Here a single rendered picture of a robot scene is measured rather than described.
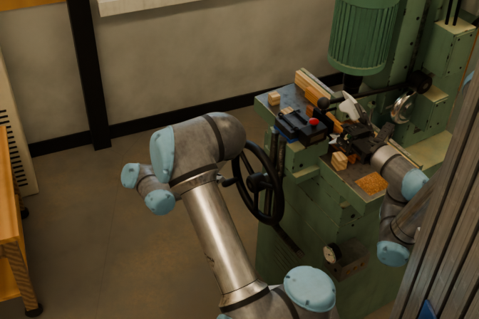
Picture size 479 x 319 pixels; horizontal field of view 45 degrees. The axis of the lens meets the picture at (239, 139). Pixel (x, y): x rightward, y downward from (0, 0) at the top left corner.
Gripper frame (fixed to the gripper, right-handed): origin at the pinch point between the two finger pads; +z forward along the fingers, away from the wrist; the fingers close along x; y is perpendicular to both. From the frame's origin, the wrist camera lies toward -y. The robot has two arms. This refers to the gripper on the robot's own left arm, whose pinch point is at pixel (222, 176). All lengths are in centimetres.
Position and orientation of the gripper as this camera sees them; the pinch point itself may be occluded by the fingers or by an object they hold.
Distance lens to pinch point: 191.1
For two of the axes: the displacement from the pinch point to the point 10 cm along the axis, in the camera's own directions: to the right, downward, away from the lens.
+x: 5.1, 5.1, -6.9
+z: 7.6, 1.0, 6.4
